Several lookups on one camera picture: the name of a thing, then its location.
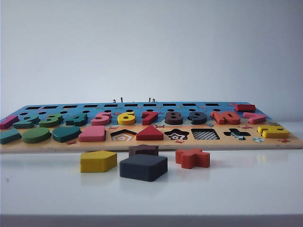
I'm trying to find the yellow equals sign piece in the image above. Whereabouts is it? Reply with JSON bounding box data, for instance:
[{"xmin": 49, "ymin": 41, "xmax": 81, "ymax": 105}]
[{"xmin": 258, "ymin": 125, "xmax": 290, "ymax": 139}]

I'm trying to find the teal parallelogram block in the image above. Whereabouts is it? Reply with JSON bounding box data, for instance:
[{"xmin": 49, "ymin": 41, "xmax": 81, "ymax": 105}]
[{"xmin": 0, "ymin": 128, "xmax": 22, "ymax": 145}]

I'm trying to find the pink greater-than sign piece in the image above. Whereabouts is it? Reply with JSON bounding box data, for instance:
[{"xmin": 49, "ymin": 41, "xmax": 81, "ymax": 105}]
[{"xmin": 243, "ymin": 112, "xmax": 267, "ymax": 124}]

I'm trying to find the pink number five piece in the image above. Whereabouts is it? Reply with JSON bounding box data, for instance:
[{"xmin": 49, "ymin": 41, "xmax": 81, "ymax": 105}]
[{"xmin": 91, "ymin": 111, "xmax": 113, "ymax": 126}]

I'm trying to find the brown star block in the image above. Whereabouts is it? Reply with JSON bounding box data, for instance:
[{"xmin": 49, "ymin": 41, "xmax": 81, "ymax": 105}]
[{"xmin": 128, "ymin": 144, "xmax": 159, "ymax": 157}]

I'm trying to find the dark blue number nine piece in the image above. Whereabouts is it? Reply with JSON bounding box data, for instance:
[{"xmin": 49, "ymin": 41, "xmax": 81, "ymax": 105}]
[{"xmin": 187, "ymin": 111, "xmax": 209, "ymax": 125}]

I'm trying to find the red number seven piece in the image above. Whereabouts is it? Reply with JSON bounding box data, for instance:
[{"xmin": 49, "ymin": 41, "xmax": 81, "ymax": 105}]
[{"xmin": 142, "ymin": 111, "xmax": 161, "ymax": 125}]

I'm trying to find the yellow pentagon block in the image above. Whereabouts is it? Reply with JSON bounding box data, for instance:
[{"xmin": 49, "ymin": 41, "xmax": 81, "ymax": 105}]
[{"xmin": 80, "ymin": 150, "xmax": 118, "ymax": 173}]

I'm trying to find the wooden number shape puzzle board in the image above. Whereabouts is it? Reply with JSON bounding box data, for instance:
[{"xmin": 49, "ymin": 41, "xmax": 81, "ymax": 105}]
[{"xmin": 0, "ymin": 102, "xmax": 303, "ymax": 154}]

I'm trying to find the teal semicircle block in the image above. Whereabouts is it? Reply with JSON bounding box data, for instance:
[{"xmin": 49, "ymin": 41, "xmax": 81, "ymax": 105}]
[{"xmin": 52, "ymin": 126, "xmax": 81, "ymax": 143}]

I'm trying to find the green number two piece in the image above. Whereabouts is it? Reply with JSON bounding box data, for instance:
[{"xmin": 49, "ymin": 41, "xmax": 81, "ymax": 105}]
[{"xmin": 13, "ymin": 114, "xmax": 40, "ymax": 129}]

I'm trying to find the red triangle block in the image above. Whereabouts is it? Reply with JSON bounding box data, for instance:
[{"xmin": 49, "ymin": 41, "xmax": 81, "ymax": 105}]
[{"xmin": 136, "ymin": 125, "xmax": 164, "ymax": 141}]

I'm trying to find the brown number eight piece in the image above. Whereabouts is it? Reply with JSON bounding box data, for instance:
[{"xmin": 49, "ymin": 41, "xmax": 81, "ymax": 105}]
[{"xmin": 165, "ymin": 111, "xmax": 183, "ymax": 125}]

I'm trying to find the yellow number six piece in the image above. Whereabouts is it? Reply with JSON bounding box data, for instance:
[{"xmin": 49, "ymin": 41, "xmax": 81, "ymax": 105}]
[{"xmin": 117, "ymin": 111, "xmax": 136, "ymax": 126}]

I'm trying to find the green number three piece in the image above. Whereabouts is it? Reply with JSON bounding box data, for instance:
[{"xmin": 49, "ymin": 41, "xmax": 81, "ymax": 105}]
[{"xmin": 39, "ymin": 113, "xmax": 63, "ymax": 128}]

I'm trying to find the dark blue square block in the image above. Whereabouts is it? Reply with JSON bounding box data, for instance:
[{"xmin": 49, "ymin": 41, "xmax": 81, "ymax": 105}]
[{"xmin": 119, "ymin": 154, "xmax": 168, "ymax": 182}]

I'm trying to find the orange number ten piece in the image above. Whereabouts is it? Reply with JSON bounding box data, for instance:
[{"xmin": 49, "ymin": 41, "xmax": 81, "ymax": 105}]
[{"xmin": 210, "ymin": 111, "xmax": 241, "ymax": 125}]

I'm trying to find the red minus sign piece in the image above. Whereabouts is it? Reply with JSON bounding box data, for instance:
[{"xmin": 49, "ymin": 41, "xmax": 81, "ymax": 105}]
[{"xmin": 235, "ymin": 104, "xmax": 256, "ymax": 112}]

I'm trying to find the pink trapezoid block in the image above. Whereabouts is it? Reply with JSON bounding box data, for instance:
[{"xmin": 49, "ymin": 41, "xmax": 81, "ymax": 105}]
[{"xmin": 79, "ymin": 125, "xmax": 107, "ymax": 142}]

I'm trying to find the orange cross block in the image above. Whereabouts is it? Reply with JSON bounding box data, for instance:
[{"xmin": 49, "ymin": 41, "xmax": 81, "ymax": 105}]
[{"xmin": 175, "ymin": 148, "xmax": 211, "ymax": 169}]

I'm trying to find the pink number one piece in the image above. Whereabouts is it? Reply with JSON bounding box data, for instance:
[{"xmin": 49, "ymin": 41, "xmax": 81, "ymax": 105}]
[{"xmin": 0, "ymin": 114, "xmax": 19, "ymax": 130}]

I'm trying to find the green oval block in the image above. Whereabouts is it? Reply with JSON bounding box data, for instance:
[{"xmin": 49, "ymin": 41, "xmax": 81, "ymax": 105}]
[{"xmin": 21, "ymin": 127, "xmax": 52, "ymax": 144}]

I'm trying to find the dark green number four piece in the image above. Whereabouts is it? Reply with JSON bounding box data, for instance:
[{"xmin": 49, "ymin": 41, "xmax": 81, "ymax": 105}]
[{"xmin": 65, "ymin": 113, "xmax": 89, "ymax": 127}]

